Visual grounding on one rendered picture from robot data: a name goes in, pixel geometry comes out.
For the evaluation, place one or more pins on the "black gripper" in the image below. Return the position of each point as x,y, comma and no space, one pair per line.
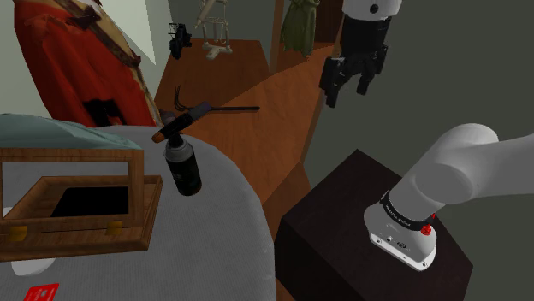
365,35

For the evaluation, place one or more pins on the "white flat disc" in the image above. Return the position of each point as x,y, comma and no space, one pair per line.
31,266

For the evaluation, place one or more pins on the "black spray bottle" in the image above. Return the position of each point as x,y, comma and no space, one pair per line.
182,169

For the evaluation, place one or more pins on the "brown and black stick tool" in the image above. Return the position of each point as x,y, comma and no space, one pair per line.
179,123

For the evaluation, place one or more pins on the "open wooden box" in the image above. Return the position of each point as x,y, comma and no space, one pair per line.
137,196

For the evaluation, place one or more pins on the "large red picture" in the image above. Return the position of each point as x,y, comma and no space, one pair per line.
79,62

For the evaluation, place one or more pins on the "dark robot stand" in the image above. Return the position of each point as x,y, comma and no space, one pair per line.
329,241

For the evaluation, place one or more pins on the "grey bed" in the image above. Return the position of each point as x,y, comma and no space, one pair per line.
217,237

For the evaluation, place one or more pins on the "teal pillow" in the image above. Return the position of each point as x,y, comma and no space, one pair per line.
46,134

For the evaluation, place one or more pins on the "red card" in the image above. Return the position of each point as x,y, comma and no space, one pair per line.
41,292

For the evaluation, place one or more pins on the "white frame stand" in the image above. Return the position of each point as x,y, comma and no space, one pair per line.
215,37

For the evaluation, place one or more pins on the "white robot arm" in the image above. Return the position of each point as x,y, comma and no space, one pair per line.
454,171

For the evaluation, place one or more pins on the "black wall-hung object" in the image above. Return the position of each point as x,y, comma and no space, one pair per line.
179,39

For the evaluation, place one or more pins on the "green hanging coat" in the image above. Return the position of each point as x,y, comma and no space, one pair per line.
300,27

